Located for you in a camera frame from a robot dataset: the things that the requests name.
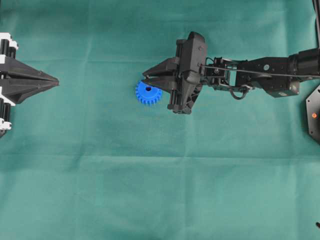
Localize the green table cloth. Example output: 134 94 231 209
0 0 320 240

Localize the blue plastic gear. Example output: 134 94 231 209
135 81 163 106

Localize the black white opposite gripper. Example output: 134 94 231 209
0 32 59 138

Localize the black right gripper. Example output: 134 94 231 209
142 31 208 115

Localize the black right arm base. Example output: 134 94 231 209
305 85 320 144

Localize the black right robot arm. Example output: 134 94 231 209
0 32 320 135

